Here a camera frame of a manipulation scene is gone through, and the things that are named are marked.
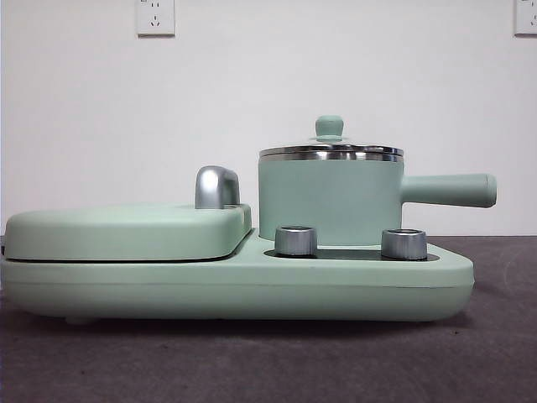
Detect glass lid with mint knob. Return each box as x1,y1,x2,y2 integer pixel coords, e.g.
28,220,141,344
258,115,404,156

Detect silver control knob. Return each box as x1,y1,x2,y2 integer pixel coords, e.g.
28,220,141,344
274,225,319,256
380,228,429,259

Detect mint green breakfast machine base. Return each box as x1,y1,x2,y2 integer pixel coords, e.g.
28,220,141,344
0,228,475,327

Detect mint green pot with handle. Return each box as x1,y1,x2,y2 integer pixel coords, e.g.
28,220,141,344
258,151,498,248

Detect silver griddle cover handle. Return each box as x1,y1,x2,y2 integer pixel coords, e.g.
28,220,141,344
194,165,241,210

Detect white wall socket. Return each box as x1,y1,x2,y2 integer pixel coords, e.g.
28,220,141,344
137,0,176,38
514,0,537,37

